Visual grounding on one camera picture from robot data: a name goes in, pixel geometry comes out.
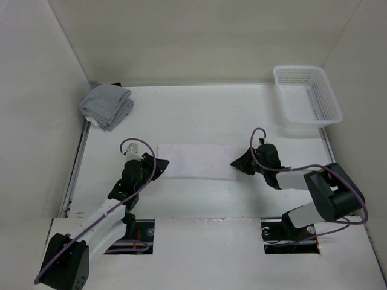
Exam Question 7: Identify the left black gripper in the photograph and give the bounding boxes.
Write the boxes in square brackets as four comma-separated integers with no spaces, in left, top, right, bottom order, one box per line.
[135,153,168,192]

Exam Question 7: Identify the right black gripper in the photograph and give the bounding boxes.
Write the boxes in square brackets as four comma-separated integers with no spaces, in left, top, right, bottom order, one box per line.
[231,147,268,175]

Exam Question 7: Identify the white tank top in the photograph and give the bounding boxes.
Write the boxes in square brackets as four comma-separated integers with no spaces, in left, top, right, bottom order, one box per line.
[158,144,242,181]

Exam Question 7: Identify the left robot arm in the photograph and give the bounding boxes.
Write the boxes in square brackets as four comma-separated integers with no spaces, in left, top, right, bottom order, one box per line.
[34,153,170,289]

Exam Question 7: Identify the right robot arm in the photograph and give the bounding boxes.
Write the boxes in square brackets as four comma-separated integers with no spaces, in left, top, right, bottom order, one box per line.
[230,143,368,245]

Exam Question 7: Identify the folded grey tank tops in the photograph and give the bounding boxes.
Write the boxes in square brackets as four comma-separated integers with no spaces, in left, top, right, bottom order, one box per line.
[78,84,134,132]

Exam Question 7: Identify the white plastic basket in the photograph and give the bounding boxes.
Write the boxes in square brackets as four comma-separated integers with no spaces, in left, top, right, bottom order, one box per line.
[273,65,343,129]

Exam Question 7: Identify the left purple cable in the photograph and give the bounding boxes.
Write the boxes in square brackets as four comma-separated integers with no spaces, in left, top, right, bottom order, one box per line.
[33,138,157,285]

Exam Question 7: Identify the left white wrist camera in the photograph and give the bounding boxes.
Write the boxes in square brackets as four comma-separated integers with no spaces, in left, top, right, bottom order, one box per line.
[123,143,143,161]

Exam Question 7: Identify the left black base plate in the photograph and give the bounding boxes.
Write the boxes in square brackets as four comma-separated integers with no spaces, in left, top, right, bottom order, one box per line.
[105,219,155,255]

